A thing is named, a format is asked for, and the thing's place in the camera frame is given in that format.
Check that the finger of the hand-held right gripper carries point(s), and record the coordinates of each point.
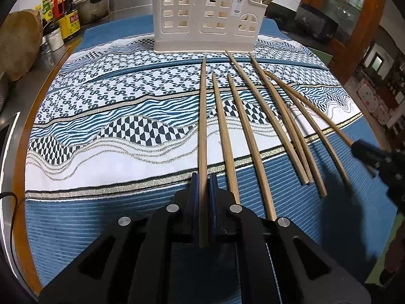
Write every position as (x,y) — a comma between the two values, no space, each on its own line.
(364,155)

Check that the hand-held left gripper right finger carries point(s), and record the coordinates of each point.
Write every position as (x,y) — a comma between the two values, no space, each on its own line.
(212,202)

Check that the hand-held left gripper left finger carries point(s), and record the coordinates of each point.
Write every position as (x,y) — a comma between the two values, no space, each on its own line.
(195,196)

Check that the long wooden chopstick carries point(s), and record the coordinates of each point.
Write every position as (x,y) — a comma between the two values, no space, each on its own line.
(202,133)
(346,139)

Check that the group of wooden chopsticks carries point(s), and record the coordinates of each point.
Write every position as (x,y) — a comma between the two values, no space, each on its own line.
(269,210)

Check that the white plastic utensil holder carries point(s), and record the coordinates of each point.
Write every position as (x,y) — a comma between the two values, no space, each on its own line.
(193,38)

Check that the white polka dot storage box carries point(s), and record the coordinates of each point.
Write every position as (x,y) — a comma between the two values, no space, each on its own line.
(371,101)

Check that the blue white patterned table mat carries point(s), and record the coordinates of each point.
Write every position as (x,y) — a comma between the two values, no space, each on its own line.
(126,107)

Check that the dark square container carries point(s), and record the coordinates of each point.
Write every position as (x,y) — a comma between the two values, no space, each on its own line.
(316,22)

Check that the white-edged black appliance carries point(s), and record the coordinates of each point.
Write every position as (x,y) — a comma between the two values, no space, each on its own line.
(4,152)

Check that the white salt shaker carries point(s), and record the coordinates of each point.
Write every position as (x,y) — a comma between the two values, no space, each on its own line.
(56,39)

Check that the large soy sauce bottle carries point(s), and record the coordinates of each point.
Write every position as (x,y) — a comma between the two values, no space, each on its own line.
(71,22)

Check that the grey pressure cooker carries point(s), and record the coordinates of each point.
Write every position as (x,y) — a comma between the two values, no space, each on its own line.
(93,6)

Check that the metal pot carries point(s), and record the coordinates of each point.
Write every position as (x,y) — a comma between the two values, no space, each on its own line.
(2,95)

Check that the round wooden cutting board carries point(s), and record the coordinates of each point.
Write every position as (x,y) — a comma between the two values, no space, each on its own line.
(19,44)

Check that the green label sauce bottle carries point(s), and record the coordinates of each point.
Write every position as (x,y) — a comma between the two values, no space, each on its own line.
(47,11)

